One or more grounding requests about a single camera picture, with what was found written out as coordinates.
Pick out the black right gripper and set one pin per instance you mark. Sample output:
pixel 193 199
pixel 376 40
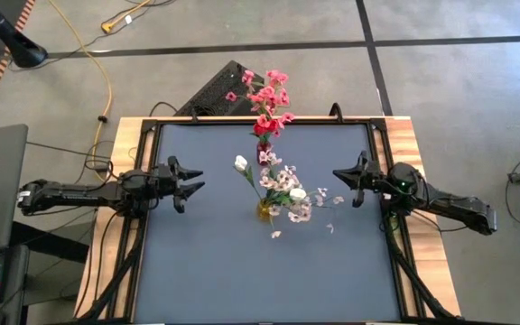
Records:
pixel 373 180

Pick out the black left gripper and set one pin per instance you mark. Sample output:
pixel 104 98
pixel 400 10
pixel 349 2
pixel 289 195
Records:
pixel 165 182

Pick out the white blossom spray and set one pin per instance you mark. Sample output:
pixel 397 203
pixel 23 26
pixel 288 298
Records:
pixel 303 210
pixel 282 177

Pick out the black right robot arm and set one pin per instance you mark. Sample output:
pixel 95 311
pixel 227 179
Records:
pixel 449 207

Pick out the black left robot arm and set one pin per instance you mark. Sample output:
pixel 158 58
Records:
pixel 75 196

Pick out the red glass vase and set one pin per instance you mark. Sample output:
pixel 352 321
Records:
pixel 263 153

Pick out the amber glass vase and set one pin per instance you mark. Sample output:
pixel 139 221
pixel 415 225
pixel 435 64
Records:
pixel 264 211

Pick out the loose white petal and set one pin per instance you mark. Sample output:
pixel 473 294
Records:
pixel 276 234
pixel 330 228

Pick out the black computer tower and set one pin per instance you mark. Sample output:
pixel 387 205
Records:
pixel 215 92

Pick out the grey table mat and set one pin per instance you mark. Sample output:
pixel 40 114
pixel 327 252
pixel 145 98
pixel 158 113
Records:
pixel 224 271

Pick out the black stand post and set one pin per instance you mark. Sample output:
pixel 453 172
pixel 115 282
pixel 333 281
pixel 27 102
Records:
pixel 21 47

